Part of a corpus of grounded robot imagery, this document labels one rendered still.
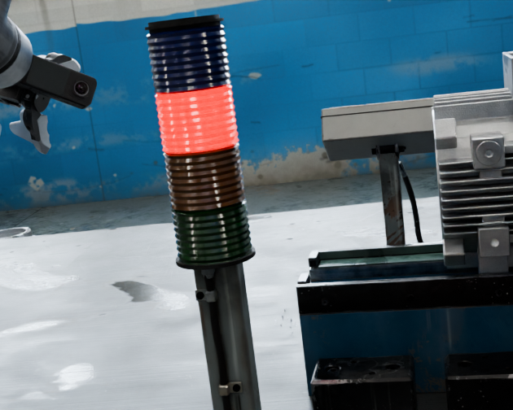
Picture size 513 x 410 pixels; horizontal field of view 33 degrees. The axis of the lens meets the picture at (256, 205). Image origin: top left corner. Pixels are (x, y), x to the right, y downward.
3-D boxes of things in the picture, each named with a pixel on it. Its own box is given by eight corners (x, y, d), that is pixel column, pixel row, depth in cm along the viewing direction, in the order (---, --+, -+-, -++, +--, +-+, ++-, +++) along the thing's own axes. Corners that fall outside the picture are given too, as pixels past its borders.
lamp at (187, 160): (252, 192, 69) (246, 137, 68) (237, 208, 64) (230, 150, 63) (182, 197, 71) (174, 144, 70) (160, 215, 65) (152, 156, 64)
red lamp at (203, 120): (246, 137, 68) (238, 81, 68) (230, 150, 63) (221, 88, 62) (174, 144, 70) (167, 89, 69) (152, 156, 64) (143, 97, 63)
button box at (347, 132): (451, 151, 118) (449, 117, 120) (450, 129, 111) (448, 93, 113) (328, 162, 121) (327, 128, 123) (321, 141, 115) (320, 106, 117)
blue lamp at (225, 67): (238, 81, 68) (232, 23, 67) (221, 88, 62) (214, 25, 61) (167, 89, 69) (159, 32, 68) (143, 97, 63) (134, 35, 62)
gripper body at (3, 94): (15, 58, 130) (-20, 25, 118) (66, 73, 128) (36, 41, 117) (-3, 105, 129) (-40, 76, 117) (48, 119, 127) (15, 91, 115)
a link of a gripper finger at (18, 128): (19, 144, 135) (12, 97, 129) (52, 154, 134) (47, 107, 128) (8, 155, 133) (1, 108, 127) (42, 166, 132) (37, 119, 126)
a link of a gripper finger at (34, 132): (40, 126, 131) (35, 80, 125) (50, 129, 131) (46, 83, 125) (24, 144, 128) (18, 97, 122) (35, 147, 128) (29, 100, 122)
